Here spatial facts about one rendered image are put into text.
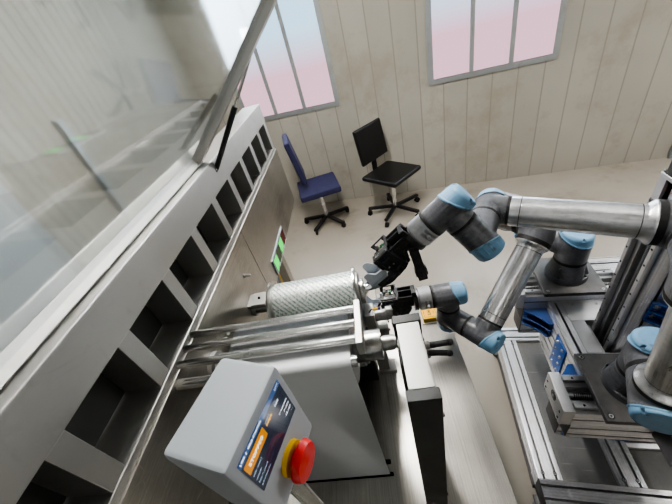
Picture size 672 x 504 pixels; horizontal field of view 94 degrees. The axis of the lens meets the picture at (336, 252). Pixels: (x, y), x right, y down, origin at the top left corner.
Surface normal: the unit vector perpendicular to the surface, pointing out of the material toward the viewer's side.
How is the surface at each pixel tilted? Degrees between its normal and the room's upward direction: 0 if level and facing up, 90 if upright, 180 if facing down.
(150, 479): 90
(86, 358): 90
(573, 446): 0
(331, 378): 90
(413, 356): 0
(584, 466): 0
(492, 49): 90
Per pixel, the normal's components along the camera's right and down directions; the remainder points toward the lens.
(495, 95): -0.15, 0.63
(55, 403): 0.97, -0.18
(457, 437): -0.23, -0.77
